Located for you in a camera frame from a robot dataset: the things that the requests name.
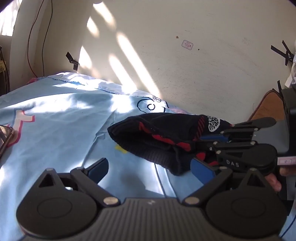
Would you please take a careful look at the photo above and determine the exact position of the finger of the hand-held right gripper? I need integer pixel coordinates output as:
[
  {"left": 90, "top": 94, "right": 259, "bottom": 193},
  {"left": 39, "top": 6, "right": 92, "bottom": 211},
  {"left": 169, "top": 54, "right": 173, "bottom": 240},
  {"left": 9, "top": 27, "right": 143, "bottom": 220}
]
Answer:
[
  {"left": 200, "top": 120, "right": 260, "bottom": 143},
  {"left": 207, "top": 140, "right": 258, "bottom": 169}
]

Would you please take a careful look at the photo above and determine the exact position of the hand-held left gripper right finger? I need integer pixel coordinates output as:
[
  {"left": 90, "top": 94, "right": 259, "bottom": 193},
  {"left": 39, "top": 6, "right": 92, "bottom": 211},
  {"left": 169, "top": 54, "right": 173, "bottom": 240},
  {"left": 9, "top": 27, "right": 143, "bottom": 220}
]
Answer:
[{"left": 183, "top": 158, "right": 269, "bottom": 206}]

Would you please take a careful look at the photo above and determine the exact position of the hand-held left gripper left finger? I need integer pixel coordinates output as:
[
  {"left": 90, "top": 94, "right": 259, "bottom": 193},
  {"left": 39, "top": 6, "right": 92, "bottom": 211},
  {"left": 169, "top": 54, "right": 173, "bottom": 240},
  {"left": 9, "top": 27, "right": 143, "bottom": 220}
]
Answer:
[{"left": 38, "top": 158, "right": 121, "bottom": 207}]

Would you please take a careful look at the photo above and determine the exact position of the black red printed garment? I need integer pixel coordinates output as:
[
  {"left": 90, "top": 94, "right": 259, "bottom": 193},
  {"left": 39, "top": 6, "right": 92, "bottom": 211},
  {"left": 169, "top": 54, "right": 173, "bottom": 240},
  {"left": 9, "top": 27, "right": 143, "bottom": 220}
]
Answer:
[{"left": 107, "top": 112, "right": 234, "bottom": 176}]

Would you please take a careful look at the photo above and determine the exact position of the person's right hand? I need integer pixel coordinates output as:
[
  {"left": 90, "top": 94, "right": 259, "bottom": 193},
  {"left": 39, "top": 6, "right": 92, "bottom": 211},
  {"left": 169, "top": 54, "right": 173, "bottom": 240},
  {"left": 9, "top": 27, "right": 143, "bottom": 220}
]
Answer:
[{"left": 265, "top": 167, "right": 290, "bottom": 193}]

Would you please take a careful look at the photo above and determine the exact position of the brown cushion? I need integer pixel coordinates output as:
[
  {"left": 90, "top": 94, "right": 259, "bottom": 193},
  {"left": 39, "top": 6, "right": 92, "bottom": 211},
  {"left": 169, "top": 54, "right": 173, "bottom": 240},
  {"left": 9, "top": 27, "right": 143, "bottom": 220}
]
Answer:
[{"left": 248, "top": 89, "right": 286, "bottom": 122}]

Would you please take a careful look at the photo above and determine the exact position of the light blue cartoon bed sheet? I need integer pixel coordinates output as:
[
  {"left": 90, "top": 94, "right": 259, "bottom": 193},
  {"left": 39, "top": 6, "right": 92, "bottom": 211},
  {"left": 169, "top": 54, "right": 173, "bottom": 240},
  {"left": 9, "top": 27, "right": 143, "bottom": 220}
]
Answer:
[{"left": 0, "top": 72, "right": 296, "bottom": 241}]

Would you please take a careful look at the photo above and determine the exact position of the glossy dark phone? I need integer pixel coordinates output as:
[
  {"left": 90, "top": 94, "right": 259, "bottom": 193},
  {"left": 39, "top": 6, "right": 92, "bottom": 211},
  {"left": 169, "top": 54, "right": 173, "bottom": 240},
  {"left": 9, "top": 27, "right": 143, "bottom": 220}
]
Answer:
[{"left": 0, "top": 124, "right": 15, "bottom": 160}]

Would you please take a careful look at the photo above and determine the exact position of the bright window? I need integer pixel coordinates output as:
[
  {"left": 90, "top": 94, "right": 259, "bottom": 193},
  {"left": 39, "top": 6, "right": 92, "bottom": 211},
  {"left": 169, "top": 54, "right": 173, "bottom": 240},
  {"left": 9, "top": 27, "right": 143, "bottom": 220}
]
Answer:
[{"left": 0, "top": 0, "right": 23, "bottom": 37}]

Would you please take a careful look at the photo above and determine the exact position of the white power strip with cables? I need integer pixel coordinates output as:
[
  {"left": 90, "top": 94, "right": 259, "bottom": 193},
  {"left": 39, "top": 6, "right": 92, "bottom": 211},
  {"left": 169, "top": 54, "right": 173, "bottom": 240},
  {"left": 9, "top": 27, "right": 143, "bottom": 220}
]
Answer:
[{"left": 284, "top": 49, "right": 296, "bottom": 88}]

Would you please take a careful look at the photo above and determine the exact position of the black cable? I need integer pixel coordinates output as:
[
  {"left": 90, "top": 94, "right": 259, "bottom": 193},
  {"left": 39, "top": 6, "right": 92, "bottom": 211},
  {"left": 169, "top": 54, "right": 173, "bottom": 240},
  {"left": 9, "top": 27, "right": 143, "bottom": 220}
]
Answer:
[{"left": 41, "top": 7, "right": 54, "bottom": 77}]

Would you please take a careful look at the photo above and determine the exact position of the red cable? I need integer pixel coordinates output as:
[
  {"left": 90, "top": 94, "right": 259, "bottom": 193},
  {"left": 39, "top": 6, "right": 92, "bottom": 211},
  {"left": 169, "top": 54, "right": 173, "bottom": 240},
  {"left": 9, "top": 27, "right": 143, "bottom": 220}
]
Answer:
[{"left": 27, "top": 0, "right": 46, "bottom": 78}]

